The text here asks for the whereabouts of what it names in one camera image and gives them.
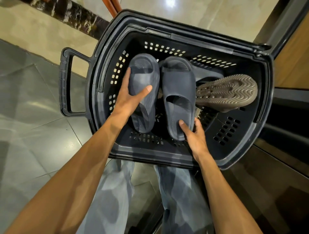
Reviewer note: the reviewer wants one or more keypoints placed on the person's right hand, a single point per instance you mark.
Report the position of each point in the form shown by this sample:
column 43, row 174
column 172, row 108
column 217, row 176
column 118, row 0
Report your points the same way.
column 196, row 144

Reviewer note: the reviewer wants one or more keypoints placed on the person's left hand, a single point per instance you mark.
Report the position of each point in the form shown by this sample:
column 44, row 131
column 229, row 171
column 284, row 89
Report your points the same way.
column 126, row 103

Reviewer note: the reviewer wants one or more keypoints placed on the black basket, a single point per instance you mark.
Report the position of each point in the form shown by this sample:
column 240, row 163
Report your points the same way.
column 241, row 144

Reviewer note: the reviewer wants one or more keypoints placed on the taupe rubber slipper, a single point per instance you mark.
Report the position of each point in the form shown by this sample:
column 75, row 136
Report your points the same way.
column 227, row 92

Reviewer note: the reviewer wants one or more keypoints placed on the person's left forearm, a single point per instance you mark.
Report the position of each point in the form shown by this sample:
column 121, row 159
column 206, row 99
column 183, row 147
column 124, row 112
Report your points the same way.
column 67, row 188

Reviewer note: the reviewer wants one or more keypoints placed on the person's right forearm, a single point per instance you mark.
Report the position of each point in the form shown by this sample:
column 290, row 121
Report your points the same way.
column 227, row 202

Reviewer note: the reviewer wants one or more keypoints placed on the person's light blue jeans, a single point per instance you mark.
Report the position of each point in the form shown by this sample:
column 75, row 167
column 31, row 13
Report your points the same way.
column 111, row 205

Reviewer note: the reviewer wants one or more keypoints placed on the dark brown display cabinet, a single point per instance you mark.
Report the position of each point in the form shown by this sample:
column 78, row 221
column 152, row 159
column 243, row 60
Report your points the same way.
column 289, row 60

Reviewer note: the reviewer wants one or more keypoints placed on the orange frame grey stool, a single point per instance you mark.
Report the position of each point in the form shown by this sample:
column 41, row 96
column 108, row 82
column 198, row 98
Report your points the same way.
column 112, row 7

